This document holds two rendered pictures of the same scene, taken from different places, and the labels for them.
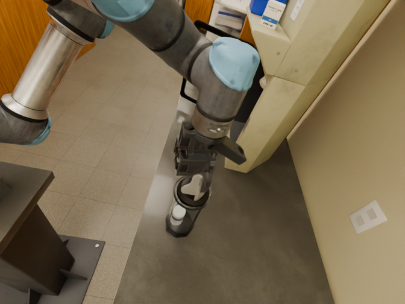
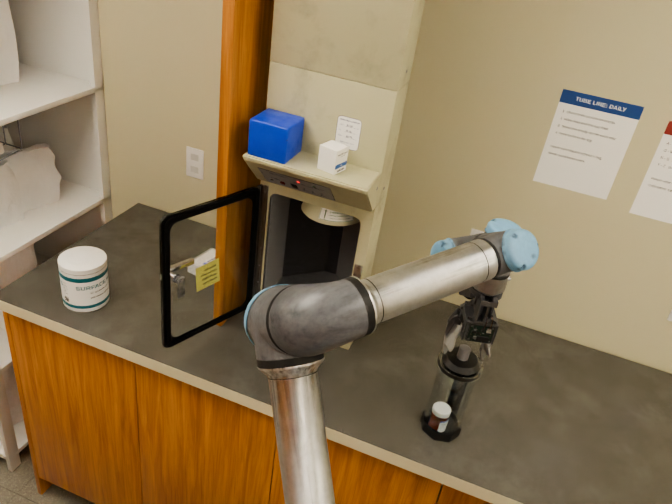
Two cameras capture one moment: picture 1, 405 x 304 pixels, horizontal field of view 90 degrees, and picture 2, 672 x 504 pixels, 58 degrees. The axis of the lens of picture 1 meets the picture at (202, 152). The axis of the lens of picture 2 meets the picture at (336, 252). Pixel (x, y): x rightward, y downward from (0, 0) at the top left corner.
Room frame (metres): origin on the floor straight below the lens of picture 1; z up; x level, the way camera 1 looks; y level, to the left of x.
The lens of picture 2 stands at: (0.15, 1.14, 2.11)
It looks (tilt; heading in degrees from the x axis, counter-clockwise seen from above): 32 degrees down; 295
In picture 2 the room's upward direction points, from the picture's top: 9 degrees clockwise
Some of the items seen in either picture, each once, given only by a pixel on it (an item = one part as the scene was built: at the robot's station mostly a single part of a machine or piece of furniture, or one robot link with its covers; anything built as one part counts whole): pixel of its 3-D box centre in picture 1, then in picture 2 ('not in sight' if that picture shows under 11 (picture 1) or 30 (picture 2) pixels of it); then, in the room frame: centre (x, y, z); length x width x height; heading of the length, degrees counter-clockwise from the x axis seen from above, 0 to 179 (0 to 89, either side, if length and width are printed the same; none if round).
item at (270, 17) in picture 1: (272, 14); (332, 157); (0.76, -0.05, 1.54); 0.05 x 0.05 x 0.06; 85
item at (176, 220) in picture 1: (185, 208); (450, 394); (0.32, -0.01, 1.06); 0.11 x 0.11 x 0.21
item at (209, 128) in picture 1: (213, 120); (490, 279); (0.32, 0.00, 1.42); 0.08 x 0.08 x 0.05
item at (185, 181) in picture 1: (194, 188); (462, 358); (0.32, -0.01, 1.18); 0.09 x 0.09 x 0.07
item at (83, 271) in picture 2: not in sight; (84, 278); (1.39, 0.18, 1.02); 0.13 x 0.13 x 0.15
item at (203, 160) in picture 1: (198, 148); (480, 311); (0.31, 0.01, 1.34); 0.09 x 0.08 x 0.12; 116
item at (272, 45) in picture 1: (258, 37); (310, 182); (0.81, -0.04, 1.46); 0.32 x 0.11 x 0.10; 9
